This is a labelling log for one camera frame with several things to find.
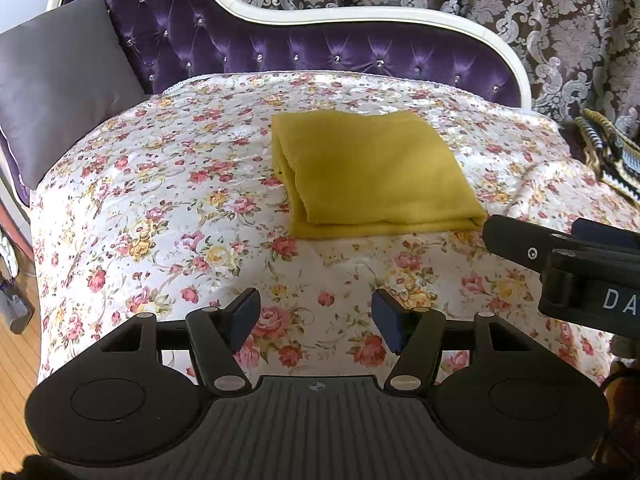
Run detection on striped knit garment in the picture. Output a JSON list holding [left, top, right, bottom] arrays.
[[560, 108, 639, 205]]

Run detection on purple tufted white-framed headboard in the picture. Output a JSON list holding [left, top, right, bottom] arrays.
[[0, 0, 533, 208]]

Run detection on brown silver damask curtain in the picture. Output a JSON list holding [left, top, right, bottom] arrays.
[[243, 0, 639, 138]]

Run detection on mustard yellow knit sweater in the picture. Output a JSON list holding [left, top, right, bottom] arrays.
[[271, 110, 486, 240]]

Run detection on grey vacuum cleaner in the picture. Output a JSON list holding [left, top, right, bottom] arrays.
[[0, 278, 35, 335]]

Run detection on grey satin pillow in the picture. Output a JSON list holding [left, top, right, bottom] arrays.
[[1, 0, 145, 190]]

